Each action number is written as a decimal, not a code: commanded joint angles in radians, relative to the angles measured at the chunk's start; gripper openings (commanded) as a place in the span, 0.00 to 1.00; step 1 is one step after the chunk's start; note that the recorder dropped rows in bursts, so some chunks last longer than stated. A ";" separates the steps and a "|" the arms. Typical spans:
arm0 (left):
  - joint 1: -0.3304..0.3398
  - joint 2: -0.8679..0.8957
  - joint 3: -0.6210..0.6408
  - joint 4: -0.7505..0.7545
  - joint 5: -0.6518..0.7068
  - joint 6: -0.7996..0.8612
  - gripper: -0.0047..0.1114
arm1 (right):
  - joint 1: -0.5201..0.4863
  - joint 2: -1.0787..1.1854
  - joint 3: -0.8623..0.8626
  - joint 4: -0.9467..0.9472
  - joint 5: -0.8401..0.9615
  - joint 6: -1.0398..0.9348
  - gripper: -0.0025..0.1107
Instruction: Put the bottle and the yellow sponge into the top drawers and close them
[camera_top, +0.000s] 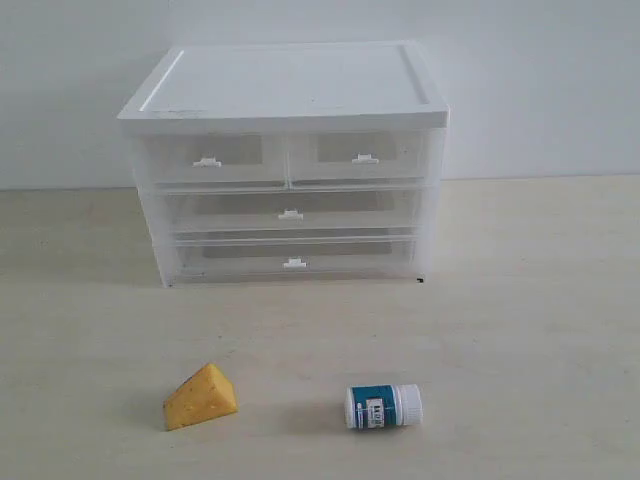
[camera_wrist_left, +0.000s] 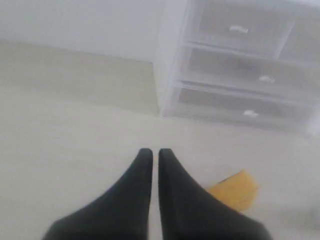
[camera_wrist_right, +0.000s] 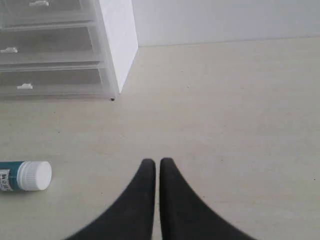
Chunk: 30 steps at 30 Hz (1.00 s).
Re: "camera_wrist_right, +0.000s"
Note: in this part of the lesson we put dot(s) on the translucent bottom drawer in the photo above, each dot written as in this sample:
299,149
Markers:
58,82

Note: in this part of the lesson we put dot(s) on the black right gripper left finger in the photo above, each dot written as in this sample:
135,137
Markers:
131,216

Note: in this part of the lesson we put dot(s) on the white plastic drawer cabinet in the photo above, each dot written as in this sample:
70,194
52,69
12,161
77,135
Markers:
115,26

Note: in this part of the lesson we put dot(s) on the translucent top drawer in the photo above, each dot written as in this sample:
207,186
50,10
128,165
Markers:
29,12

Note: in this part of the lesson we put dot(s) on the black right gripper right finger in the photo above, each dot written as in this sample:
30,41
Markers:
184,216

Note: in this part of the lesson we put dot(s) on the teal label pill bottle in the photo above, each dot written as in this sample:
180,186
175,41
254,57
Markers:
25,176

